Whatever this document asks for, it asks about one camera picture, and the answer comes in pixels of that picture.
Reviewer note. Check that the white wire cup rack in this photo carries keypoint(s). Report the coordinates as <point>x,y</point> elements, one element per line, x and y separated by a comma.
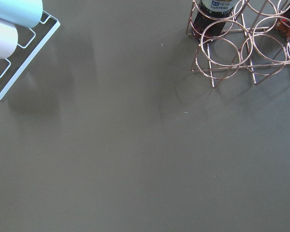
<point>30,42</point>

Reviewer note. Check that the blue cup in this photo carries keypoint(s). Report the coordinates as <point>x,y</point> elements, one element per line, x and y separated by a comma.
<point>26,13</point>

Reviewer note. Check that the pink cup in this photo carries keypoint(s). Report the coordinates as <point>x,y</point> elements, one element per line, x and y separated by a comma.
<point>8,39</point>

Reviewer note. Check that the copper wire bottle rack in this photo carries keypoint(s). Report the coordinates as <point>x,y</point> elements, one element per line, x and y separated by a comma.
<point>247,39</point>

